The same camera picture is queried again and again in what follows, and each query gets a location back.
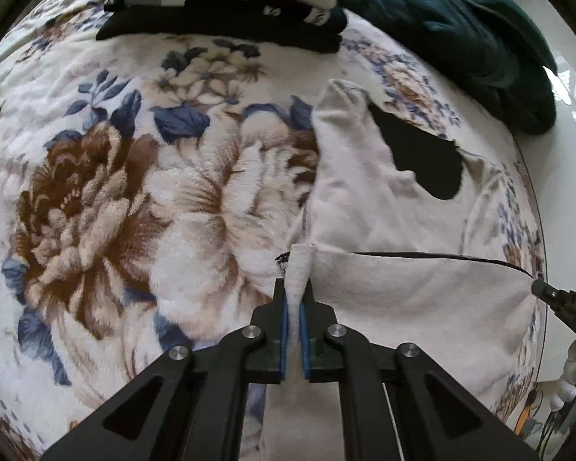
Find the dark green quilted blanket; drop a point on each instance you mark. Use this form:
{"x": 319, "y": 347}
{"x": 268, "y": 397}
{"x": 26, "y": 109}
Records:
{"x": 470, "y": 33}

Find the floral plush blanket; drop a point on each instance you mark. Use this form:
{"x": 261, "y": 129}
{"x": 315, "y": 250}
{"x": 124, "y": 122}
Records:
{"x": 125, "y": 211}

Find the beige garment with black patch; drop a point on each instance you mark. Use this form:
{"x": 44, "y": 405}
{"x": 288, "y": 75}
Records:
{"x": 413, "y": 297}

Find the folded black garment white stripes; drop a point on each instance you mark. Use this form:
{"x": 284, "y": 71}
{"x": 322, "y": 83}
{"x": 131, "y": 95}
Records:
{"x": 211, "y": 2}

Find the folded plain black garment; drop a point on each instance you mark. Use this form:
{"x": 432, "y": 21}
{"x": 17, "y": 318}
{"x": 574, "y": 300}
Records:
{"x": 221, "y": 29}

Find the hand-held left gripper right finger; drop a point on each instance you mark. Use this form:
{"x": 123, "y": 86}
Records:
{"x": 307, "y": 326}

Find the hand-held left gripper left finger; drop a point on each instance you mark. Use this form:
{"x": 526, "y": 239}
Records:
{"x": 283, "y": 326}

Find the person's right hand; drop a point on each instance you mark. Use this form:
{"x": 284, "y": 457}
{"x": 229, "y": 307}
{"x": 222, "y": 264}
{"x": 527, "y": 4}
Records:
{"x": 573, "y": 374}

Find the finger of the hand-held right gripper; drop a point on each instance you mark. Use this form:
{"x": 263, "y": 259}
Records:
{"x": 564, "y": 302}

